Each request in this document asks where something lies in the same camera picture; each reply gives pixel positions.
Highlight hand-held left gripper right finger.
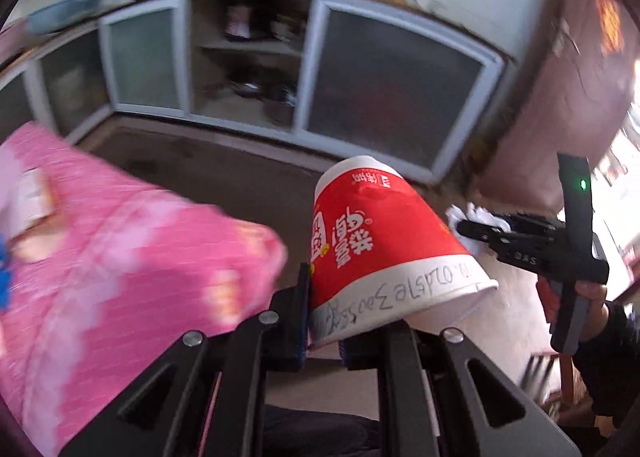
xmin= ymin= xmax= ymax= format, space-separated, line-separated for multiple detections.
xmin=340 ymin=323 xmax=583 ymax=457

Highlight pink box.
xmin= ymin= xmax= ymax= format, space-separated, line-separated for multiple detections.
xmin=225 ymin=4 xmax=252 ymax=41

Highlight person's dark trousers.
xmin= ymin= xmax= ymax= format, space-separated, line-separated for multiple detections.
xmin=264 ymin=404 xmax=382 ymax=457

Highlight white glass door cabinet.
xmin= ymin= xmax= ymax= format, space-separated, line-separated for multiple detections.
xmin=0 ymin=0 xmax=506 ymax=185

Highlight person's right forearm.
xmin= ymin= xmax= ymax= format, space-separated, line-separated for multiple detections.
xmin=572 ymin=304 xmax=640 ymax=430

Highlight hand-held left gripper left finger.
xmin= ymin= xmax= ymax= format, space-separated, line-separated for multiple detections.
xmin=59 ymin=262 xmax=311 ymax=457

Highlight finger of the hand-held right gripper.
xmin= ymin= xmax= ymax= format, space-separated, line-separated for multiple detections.
xmin=457 ymin=219 xmax=516 ymax=256
xmin=505 ymin=211 xmax=563 ymax=235

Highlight red paper cup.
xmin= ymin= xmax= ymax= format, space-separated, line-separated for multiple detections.
xmin=307 ymin=154 xmax=499 ymax=350

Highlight white paper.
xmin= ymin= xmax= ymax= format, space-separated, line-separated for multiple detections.
xmin=446 ymin=203 xmax=513 ymax=258

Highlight pink printed blanket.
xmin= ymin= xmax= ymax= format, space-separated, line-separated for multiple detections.
xmin=0 ymin=121 xmax=288 ymax=457

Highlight person's right hand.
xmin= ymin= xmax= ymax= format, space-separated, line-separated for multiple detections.
xmin=536 ymin=279 xmax=609 ymax=342

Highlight red door decoration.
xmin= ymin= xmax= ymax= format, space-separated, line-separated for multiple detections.
xmin=596 ymin=0 xmax=623 ymax=55

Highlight red wooden door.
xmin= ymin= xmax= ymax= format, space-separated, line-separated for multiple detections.
xmin=475 ymin=0 xmax=640 ymax=212

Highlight blue plastic basin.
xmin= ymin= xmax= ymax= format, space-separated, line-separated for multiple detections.
xmin=26 ymin=0 xmax=136 ymax=35

